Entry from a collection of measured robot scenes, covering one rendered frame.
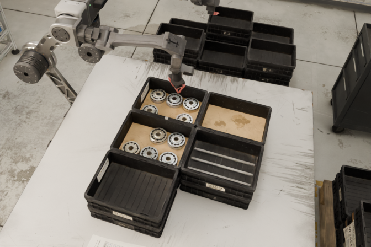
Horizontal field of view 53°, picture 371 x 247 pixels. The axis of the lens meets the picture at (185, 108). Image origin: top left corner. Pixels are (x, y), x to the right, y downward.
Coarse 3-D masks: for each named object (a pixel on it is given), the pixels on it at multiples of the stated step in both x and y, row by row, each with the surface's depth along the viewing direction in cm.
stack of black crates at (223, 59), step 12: (204, 48) 342; (216, 48) 340; (228, 48) 337; (240, 48) 334; (204, 60) 334; (216, 60) 334; (228, 60) 335; (240, 60) 336; (216, 72) 324; (228, 72) 322; (240, 72) 319
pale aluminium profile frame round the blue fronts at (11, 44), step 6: (0, 6) 344; (0, 12) 347; (0, 18) 352; (6, 24) 358; (6, 30) 360; (0, 36) 353; (12, 36) 371; (0, 42) 377; (6, 42) 375; (12, 42) 373; (6, 48) 367; (12, 48) 379; (0, 54) 362; (6, 54) 367; (0, 60) 359
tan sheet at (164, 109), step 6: (150, 90) 243; (144, 102) 236; (150, 102) 237; (162, 108) 234; (168, 108) 234; (174, 108) 234; (180, 108) 234; (162, 114) 230; (168, 114) 231; (174, 114) 231; (192, 114) 232
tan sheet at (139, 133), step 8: (136, 128) 222; (144, 128) 222; (152, 128) 223; (128, 136) 218; (136, 136) 218; (144, 136) 219; (144, 144) 215; (152, 144) 215; (160, 144) 215; (160, 152) 212; (176, 152) 212; (168, 160) 208
